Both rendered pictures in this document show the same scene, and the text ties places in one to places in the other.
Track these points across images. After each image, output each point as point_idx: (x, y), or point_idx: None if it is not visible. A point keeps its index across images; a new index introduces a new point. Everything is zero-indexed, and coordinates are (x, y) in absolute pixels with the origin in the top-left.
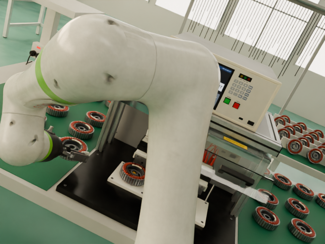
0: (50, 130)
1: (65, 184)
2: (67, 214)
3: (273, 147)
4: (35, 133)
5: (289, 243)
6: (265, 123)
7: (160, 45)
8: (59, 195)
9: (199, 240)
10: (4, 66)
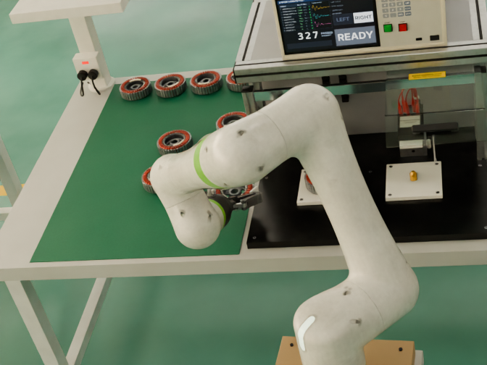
0: (210, 195)
1: (254, 236)
2: (275, 266)
3: (480, 53)
4: (206, 210)
5: None
6: (466, 9)
7: (277, 120)
8: (255, 252)
9: (441, 215)
10: (60, 120)
